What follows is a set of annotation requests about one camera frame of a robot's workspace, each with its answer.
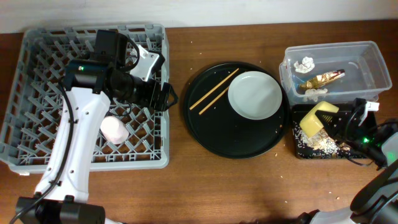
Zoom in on food scraps with rice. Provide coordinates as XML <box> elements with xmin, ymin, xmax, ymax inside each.
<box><xmin>292</xmin><ymin>124</ymin><xmax>359</xmax><ymax>159</ymax></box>

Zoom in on yellow bowl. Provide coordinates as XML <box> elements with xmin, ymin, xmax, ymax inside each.
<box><xmin>299</xmin><ymin>101</ymin><xmax>339</xmax><ymax>138</ymax></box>

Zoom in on white tissue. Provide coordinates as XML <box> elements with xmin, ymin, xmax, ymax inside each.
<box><xmin>303</xmin><ymin>88</ymin><xmax>328</xmax><ymax>103</ymax></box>
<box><xmin>294</xmin><ymin>57</ymin><xmax>315</xmax><ymax>73</ymax></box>

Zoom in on gold foil wrapper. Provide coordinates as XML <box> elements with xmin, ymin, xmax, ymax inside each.
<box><xmin>299</xmin><ymin>69</ymin><xmax>345</xmax><ymax>90</ymax></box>

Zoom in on pink plastic cup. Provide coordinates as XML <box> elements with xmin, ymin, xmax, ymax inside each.
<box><xmin>100</xmin><ymin>116</ymin><xmax>129</xmax><ymax>145</ymax></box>

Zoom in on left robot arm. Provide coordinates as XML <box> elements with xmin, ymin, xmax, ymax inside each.
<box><xmin>14</xmin><ymin>30</ymin><xmax>178</xmax><ymax>223</ymax></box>

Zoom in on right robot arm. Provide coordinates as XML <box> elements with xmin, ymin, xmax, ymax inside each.
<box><xmin>295</xmin><ymin>114</ymin><xmax>397</xmax><ymax>224</ymax></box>

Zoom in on grey plastic dishwasher rack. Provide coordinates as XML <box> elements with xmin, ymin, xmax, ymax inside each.
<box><xmin>1</xmin><ymin>26</ymin><xmax>170</xmax><ymax>175</ymax></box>

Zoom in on black rectangular bin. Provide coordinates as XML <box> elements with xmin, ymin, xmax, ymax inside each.
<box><xmin>292</xmin><ymin>104</ymin><xmax>366</xmax><ymax>159</ymax></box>

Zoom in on upper wooden chopstick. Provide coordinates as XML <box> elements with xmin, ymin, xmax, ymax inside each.
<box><xmin>189</xmin><ymin>68</ymin><xmax>239</xmax><ymax>110</ymax></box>

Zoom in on wooden chopstick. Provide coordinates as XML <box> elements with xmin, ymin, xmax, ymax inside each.
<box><xmin>189</xmin><ymin>68</ymin><xmax>239</xmax><ymax>110</ymax></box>
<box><xmin>198</xmin><ymin>87</ymin><xmax>229</xmax><ymax>115</ymax></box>

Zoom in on clear plastic bin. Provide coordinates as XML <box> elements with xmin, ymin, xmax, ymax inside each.
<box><xmin>279</xmin><ymin>41</ymin><xmax>392</xmax><ymax>106</ymax></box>

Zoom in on lower wooden chopstick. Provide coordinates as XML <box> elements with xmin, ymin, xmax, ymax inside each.
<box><xmin>198</xmin><ymin>87</ymin><xmax>229</xmax><ymax>115</ymax></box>

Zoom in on round black tray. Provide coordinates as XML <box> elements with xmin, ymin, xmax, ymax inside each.
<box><xmin>181</xmin><ymin>62</ymin><xmax>290</xmax><ymax>159</ymax></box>

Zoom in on grey ceramic plate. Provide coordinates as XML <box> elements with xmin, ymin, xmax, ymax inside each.
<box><xmin>228</xmin><ymin>71</ymin><xmax>283</xmax><ymax>120</ymax></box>

